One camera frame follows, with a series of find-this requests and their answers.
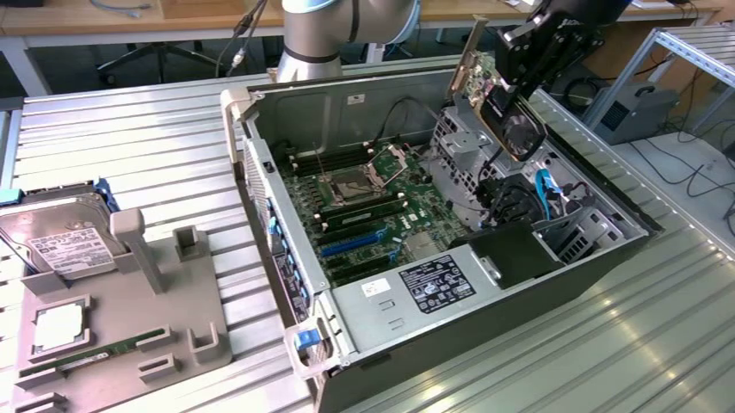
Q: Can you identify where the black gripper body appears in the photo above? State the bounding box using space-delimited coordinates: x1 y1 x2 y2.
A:
531 0 631 39

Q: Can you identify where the coiled black cable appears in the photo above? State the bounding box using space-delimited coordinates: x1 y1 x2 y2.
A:
565 77 599 108

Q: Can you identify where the black floor cable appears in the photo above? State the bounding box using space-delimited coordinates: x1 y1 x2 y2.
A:
628 128 735 203

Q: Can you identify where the open PC case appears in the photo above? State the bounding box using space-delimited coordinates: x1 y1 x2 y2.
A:
220 62 664 413

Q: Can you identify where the black wire bundle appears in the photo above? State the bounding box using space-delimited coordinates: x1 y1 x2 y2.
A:
475 178 541 227

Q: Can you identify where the grey parts rack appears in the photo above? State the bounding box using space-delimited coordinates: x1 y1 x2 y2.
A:
9 208 235 413

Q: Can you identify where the black expansion slot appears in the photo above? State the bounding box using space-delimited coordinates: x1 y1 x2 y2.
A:
331 262 397 283
315 223 384 244

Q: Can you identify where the CPU socket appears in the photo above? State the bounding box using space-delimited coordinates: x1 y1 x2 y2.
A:
325 170 392 207

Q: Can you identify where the wooden desk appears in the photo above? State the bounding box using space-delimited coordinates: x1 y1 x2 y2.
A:
417 0 723 32
0 0 288 96

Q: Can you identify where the silver disk bay cage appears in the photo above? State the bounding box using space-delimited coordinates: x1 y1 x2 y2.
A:
428 102 552 203

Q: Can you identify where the aluminium frame table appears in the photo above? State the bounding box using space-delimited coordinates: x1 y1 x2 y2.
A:
581 23 735 130

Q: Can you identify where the grey equipment box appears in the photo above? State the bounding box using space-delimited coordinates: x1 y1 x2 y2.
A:
590 81 682 146

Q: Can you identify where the black RAM slot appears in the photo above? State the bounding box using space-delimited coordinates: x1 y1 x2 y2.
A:
285 144 372 159
292 159 375 176
288 149 373 164
289 154 375 170

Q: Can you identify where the blue data wire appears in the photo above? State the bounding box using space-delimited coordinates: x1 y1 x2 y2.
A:
532 168 557 225

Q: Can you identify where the silver CPU chip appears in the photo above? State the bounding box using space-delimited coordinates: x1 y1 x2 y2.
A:
31 305 93 356

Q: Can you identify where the silver power supply unit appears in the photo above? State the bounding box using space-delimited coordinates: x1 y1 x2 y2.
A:
320 243 509 361

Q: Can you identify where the hard disk with blue carrier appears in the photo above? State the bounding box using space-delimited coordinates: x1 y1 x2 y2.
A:
0 178 125 283

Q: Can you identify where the graphics card with black cooler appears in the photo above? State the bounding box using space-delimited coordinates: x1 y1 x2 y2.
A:
449 15 549 163

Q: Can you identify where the green RAM stick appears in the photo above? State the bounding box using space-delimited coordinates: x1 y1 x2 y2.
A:
16 329 165 376

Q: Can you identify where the installed RAM stick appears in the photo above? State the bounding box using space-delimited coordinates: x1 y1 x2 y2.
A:
317 196 407 231

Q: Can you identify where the thin locking lever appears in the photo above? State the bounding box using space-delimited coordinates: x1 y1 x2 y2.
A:
312 140 333 178

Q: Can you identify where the black cable with silver plug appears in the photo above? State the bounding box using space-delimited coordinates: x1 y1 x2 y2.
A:
225 0 271 77

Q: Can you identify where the green motherboard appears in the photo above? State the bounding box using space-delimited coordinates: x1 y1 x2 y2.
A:
275 141 477 289

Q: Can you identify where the blue expansion slot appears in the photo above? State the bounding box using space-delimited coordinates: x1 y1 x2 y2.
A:
319 234 387 258

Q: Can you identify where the thin black wire loop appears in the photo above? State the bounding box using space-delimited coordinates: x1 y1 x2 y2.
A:
369 96 447 146

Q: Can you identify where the blue network cable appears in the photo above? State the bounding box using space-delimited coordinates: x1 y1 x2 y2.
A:
88 0 153 19

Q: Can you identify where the metal socket cover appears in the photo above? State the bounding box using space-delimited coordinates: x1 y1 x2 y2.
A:
367 144 419 190

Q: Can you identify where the silver chipset heatsink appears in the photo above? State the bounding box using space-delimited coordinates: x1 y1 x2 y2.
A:
404 234 443 255

